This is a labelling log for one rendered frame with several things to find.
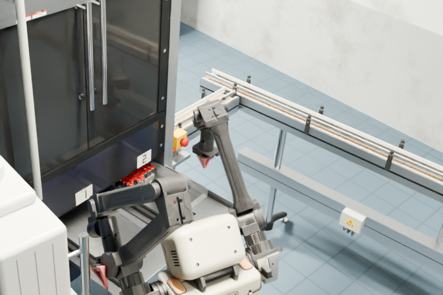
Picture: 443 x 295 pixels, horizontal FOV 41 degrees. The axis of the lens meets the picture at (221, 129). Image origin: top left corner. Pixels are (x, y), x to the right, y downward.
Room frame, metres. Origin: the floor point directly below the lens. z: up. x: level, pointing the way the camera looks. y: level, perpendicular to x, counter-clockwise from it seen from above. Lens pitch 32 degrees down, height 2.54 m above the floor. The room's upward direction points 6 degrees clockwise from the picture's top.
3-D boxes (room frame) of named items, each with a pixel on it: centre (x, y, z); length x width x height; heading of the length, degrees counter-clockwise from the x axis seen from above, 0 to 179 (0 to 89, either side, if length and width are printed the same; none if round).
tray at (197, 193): (2.03, 0.24, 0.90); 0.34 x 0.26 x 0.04; 57
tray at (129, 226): (1.75, 0.44, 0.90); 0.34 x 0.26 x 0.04; 56
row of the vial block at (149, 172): (2.09, 0.34, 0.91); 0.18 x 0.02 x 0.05; 147
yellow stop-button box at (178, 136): (2.31, 0.20, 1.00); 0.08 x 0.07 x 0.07; 56
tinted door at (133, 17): (2.03, 0.38, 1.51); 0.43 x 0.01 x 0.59; 146
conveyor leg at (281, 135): (2.79, -0.34, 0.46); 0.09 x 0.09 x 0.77; 56
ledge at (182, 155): (2.35, 0.23, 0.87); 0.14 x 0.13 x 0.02; 56
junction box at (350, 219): (2.44, -0.74, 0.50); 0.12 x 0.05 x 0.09; 56
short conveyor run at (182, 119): (2.63, 0.16, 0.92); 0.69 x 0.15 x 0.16; 146
